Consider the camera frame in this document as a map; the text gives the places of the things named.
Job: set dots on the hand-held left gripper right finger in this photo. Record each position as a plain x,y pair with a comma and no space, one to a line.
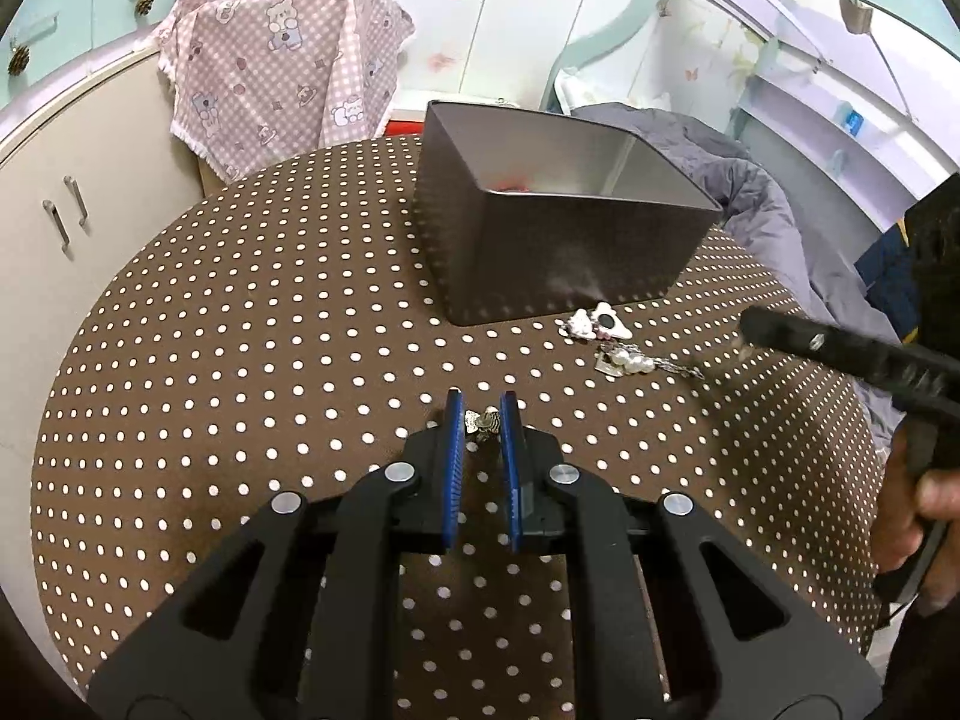
511,472

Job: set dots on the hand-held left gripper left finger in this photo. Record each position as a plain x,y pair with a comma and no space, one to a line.
453,472

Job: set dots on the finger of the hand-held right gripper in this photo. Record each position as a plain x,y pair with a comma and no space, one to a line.
825,349

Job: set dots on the small silver earring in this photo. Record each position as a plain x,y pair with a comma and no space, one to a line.
484,424

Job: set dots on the grey metal tin box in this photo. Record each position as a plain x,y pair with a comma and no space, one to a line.
562,262

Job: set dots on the person's right hand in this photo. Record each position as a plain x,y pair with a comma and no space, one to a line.
896,517

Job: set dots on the dark blue black garment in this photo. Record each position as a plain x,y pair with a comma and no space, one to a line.
934,262

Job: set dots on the grey duvet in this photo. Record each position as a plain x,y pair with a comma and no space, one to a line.
757,202

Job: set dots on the small blue box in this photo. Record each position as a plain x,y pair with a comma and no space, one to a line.
853,124

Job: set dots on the brown polka dot round table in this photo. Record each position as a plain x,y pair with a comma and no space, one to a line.
225,390

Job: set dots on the brown hanging object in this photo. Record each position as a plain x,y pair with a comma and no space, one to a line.
855,15

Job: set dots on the teal bunk bed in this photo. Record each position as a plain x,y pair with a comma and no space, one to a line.
750,0

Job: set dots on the red box white lid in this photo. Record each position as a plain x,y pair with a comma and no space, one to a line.
409,116

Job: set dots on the beige small cabinet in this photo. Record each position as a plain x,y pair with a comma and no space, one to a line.
210,169

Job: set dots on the faint pink butterfly sticker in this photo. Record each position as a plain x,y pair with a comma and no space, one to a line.
441,61

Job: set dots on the pink checked bear cloth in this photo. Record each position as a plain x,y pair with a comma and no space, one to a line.
285,67

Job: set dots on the white wardrobe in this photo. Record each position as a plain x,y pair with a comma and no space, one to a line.
510,15

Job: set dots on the white sideboard cabinet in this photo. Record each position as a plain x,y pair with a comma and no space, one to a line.
97,157

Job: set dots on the pine cone drawer pendant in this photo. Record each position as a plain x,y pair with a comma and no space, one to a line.
143,4
18,60

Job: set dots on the teal drawer unit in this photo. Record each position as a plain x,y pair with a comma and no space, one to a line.
82,0

